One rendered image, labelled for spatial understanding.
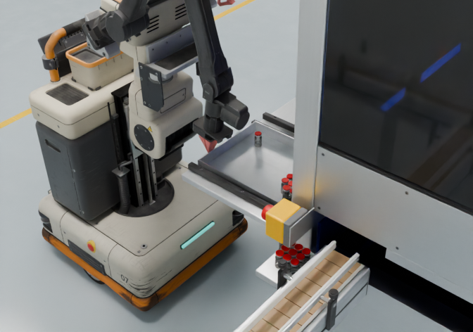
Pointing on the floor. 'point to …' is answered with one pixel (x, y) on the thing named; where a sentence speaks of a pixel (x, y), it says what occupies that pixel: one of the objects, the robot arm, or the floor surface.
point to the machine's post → (310, 95)
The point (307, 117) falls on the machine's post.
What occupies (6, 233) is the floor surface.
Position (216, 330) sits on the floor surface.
